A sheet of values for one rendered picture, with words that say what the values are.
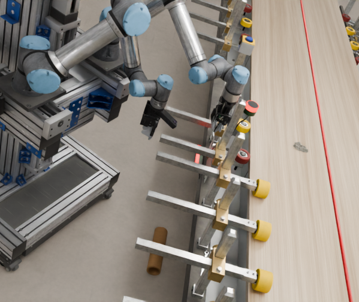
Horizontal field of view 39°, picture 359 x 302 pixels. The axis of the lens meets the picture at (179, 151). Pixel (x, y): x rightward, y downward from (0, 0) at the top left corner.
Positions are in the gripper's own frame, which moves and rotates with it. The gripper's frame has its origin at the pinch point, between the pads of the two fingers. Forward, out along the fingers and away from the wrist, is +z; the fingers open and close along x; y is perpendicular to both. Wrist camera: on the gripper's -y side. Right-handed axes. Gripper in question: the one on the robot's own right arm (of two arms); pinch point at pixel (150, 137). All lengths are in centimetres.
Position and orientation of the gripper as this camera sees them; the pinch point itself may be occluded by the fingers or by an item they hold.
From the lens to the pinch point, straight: 250.9
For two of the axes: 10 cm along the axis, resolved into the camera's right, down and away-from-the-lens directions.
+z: -2.9, 7.2, 6.3
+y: -9.5, -3.0, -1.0
